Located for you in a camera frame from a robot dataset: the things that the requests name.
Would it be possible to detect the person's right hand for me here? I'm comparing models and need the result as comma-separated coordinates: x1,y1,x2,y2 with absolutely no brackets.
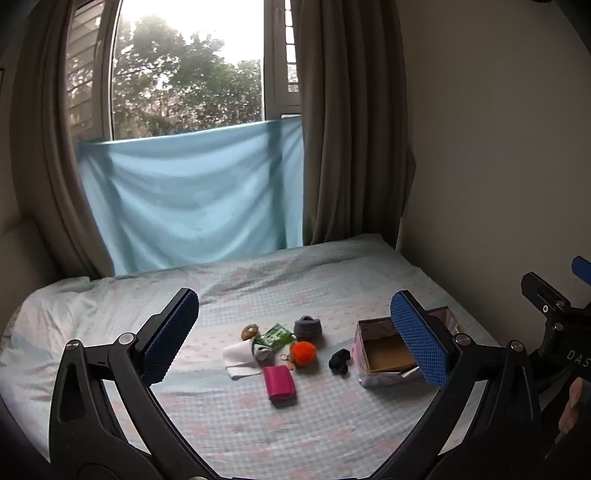
558,377,583,435

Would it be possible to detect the floral cardboard box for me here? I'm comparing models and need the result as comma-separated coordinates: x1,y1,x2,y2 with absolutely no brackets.
354,305,468,389

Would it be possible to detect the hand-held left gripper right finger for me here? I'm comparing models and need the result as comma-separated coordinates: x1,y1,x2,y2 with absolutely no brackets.
369,290,544,480

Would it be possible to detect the light blue cloth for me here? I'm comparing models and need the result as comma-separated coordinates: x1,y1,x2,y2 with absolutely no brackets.
76,115,306,276

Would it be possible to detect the window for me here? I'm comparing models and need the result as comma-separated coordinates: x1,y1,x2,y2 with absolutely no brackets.
65,0,304,142

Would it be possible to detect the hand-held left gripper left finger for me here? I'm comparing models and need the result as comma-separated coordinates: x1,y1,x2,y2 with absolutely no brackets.
48,288,218,480

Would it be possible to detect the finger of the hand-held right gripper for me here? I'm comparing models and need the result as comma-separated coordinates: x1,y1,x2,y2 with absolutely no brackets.
571,256,591,288
521,272,573,320

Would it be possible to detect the checked floral bed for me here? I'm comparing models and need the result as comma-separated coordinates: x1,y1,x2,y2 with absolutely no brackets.
0,233,505,480

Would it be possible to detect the small black soft toy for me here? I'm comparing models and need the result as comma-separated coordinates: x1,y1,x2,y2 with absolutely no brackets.
328,349,353,377

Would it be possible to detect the grey-brown curtain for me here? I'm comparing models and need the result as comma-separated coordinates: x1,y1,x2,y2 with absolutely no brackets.
291,0,417,251
9,0,117,280

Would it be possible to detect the orange pom-pom keychain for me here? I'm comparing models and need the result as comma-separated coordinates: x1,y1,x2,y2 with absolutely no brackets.
277,340,318,371

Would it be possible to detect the green snack packet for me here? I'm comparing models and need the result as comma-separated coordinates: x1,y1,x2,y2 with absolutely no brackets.
252,322,295,355

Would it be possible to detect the white rolled towel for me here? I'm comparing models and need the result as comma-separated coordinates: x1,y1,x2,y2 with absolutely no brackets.
222,339,263,382

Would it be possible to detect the grey fleece slipper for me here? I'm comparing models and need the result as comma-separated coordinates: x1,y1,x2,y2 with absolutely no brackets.
294,315,324,343

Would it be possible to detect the pink wallet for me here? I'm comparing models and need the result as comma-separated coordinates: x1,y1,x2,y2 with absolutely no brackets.
263,364,297,404

